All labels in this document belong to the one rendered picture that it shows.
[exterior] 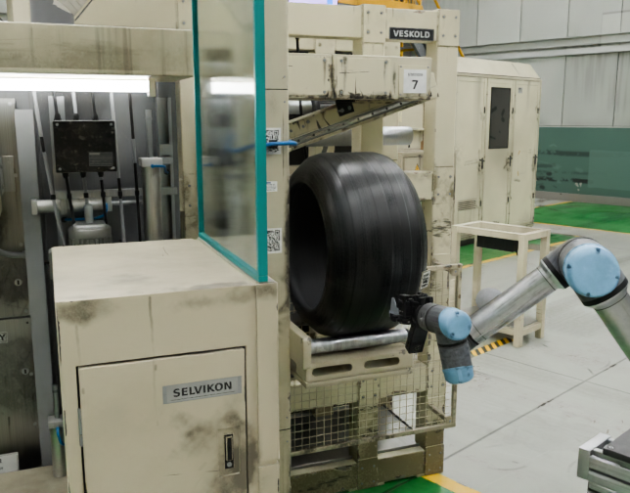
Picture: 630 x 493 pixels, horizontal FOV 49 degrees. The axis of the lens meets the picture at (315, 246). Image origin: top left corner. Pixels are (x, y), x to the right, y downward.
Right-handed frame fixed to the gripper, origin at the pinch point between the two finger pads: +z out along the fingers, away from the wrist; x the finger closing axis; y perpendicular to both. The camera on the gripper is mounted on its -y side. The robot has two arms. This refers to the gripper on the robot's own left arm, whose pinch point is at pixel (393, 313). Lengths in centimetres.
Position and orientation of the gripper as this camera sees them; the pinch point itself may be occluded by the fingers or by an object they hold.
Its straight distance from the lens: 203.7
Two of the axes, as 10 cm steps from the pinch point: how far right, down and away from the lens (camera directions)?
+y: -0.5, -10.0, -0.7
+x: -9.3, 0.7, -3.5
